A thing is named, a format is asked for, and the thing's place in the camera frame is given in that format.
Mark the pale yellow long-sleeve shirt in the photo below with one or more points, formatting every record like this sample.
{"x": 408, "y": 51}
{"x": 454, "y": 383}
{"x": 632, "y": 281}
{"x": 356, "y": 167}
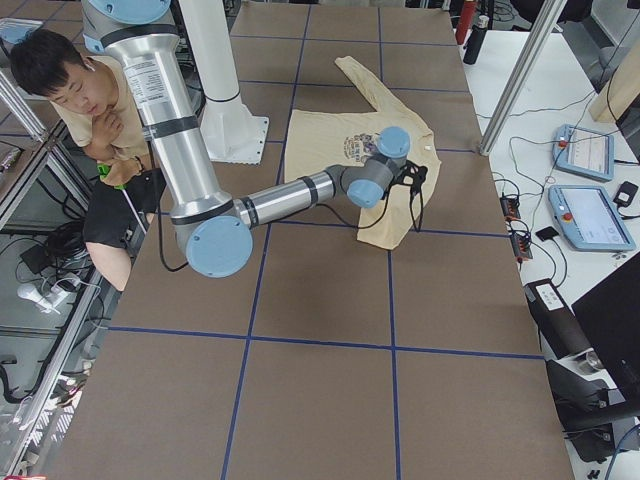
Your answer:
{"x": 317, "y": 140}

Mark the brown gridded table mat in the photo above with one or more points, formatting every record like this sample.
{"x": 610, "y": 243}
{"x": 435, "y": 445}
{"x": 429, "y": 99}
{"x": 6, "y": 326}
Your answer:
{"x": 326, "y": 358}

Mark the black water bottle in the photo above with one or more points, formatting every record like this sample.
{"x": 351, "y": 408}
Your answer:
{"x": 475, "y": 41}

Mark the black box with label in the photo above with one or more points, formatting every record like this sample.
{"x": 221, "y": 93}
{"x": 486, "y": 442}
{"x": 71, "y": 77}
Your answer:
{"x": 555, "y": 320}

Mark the seated person in beige shirt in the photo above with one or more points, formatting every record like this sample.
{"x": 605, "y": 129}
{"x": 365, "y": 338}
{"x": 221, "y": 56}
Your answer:
{"x": 92, "y": 97}

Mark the red water bottle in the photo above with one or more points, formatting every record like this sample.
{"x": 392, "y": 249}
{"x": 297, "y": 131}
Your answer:
{"x": 466, "y": 16}

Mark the near blue teach pendant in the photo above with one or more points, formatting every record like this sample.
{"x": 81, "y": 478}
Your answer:
{"x": 588, "y": 220}

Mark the blue teach pendant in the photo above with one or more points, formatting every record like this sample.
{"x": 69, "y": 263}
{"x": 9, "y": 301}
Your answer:
{"x": 584, "y": 152}
{"x": 588, "y": 220}

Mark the far blue teach pendant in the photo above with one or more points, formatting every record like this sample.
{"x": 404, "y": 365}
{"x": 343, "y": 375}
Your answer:
{"x": 584, "y": 152}

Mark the black monitor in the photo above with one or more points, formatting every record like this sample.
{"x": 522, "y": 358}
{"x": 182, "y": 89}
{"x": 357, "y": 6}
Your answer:
{"x": 608, "y": 314}

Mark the black power adapter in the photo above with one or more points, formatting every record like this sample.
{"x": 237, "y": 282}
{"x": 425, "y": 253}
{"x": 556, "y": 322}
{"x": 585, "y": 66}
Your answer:
{"x": 626, "y": 194}

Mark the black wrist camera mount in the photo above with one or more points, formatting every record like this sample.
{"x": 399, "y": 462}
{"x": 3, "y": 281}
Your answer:
{"x": 413, "y": 176}

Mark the green handled tool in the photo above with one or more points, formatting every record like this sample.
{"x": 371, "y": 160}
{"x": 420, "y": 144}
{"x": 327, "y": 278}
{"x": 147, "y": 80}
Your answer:
{"x": 104, "y": 171}

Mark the aluminium frame post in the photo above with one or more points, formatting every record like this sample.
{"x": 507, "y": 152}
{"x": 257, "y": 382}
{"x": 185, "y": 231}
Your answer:
{"x": 536, "y": 40}

